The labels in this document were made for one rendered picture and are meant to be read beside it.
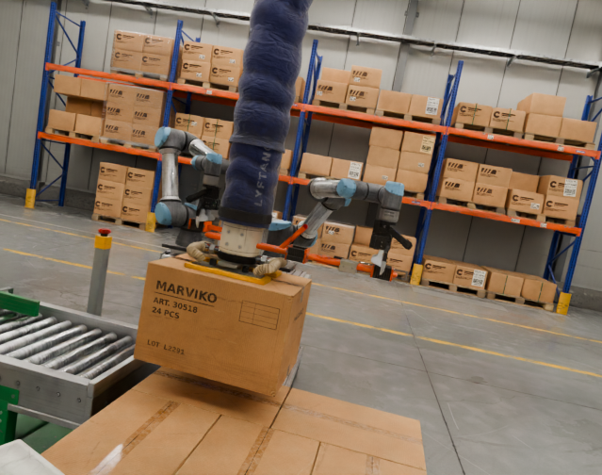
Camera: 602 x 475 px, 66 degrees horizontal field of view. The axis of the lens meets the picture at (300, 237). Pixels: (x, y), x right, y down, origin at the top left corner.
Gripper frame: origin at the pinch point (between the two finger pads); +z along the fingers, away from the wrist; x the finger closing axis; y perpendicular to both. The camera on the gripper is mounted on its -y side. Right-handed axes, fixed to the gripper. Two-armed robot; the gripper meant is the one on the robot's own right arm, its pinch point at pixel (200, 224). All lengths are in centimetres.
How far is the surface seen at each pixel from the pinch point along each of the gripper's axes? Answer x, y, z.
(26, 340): -28, -65, 66
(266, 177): -33, 38, -28
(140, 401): -53, 9, 66
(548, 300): 722, 402, 103
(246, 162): -36, 30, -32
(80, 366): -38, -29, 66
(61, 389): -60, -21, 65
